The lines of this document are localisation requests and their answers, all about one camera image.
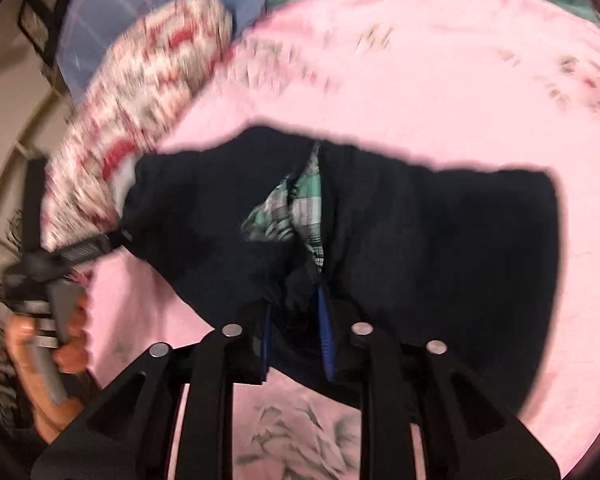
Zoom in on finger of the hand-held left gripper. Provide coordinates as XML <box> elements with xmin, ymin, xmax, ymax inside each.
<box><xmin>55</xmin><ymin>227</ymin><xmax>134</xmax><ymax>268</ymax></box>

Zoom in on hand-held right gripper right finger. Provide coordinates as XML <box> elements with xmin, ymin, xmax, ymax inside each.
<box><xmin>315</xmin><ymin>285</ymin><xmax>563</xmax><ymax>480</ymax></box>

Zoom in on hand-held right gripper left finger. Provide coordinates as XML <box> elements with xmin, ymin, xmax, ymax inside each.
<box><xmin>30</xmin><ymin>302</ymin><xmax>273</xmax><ymax>480</ymax></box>

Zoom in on navy pants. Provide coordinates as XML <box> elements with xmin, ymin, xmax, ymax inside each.
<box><xmin>122</xmin><ymin>125</ymin><xmax>563</xmax><ymax>403</ymax></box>

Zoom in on person's left hand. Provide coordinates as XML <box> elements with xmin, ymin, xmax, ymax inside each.
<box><xmin>5</xmin><ymin>290</ymin><xmax>95</xmax><ymax>443</ymax></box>

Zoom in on red floral bolster pillow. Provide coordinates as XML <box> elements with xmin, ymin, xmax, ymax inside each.
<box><xmin>40</xmin><ymin>0</ymin><xmax>236</xmax><ymax>281</ymax></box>

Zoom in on pink floral bedsheet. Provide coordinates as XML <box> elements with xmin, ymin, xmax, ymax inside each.
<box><xmin>82</xmin><ymin>0</ymin><xmax>600</xmax><ymax>480</ymax></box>

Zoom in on dark framed wall picture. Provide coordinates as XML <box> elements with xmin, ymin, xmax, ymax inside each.
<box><xmin>19</xmin><ymin>0</ymin><xmax>77</xmax><ymax>63</ymax></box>

